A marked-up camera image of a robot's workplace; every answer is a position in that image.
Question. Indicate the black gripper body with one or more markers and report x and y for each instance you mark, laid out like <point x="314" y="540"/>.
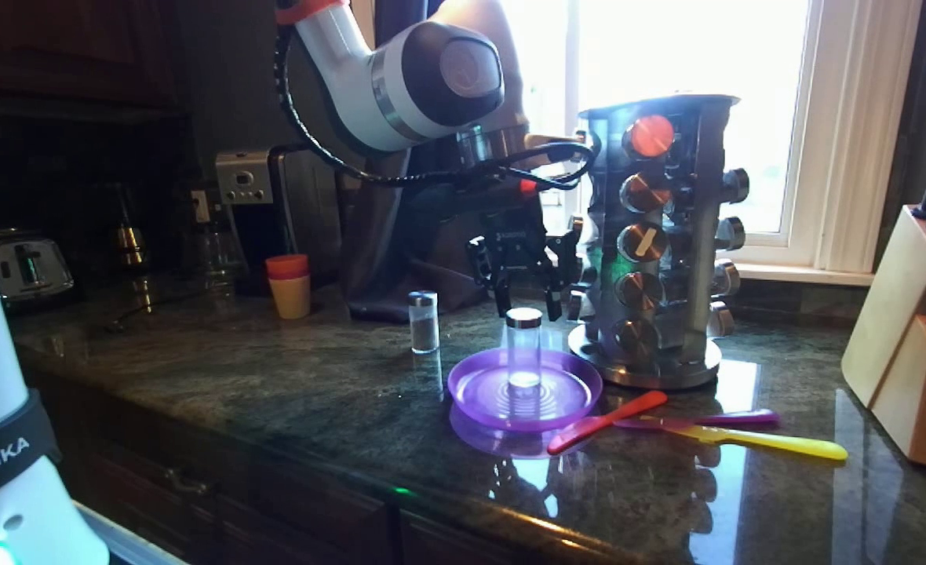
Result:
<point x="524" y="255"/>

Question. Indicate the purple plastic spoon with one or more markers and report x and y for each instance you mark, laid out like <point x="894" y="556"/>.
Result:
<point x="739" y="419"/>

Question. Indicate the red plastic spoon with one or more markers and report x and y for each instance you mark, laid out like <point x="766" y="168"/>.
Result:
<point x="607" y="422"/>

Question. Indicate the dark bottle with gold label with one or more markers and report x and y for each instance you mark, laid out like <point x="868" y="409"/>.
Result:
<point x="133" y="252"/>

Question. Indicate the dark wooden base cabinet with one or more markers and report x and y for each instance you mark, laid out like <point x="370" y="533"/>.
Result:
<point x="222" y="511"/>

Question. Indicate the yellow plastic cup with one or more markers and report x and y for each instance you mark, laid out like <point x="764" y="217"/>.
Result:
<point x="290" y="298"/>

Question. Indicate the white framed window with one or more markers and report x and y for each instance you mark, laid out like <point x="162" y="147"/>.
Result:
<point x="776" y="104"/>

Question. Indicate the orange plastic cup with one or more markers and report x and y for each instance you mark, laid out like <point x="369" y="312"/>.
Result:
<point x="288" y="265"/>

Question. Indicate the light wooden knife block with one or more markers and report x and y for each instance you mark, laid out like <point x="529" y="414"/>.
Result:
<point x="901" y="345"/>

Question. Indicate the clear glass bottle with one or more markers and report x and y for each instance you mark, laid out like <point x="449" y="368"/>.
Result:
<point x="210" y="252"/>

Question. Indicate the yellow plastic spoon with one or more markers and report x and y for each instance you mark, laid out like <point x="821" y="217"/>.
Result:
<point x="764" y="445"/>

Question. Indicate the steel revolving spice rack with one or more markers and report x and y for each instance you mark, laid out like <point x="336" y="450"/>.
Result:
<point x="659" y="104"/>

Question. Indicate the purple plastic plate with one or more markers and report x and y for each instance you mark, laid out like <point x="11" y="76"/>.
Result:
<point x="482" y="392"/>

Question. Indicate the glass shaker with silver cap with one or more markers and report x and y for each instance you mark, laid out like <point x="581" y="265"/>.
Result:
<point x="426" y="325"/>

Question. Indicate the steel and black coffee maker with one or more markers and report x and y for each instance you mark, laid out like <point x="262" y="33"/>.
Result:
<point x="242" y="178"/>

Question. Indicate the dark fabric curtain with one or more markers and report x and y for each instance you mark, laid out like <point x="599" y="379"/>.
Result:
<point x="378" y="241"/>

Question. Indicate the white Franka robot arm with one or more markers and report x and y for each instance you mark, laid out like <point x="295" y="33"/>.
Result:
<point x="399" y="96"/>

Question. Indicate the silver toaster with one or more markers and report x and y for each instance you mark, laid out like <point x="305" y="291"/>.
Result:
<point x="25" y="268"/>

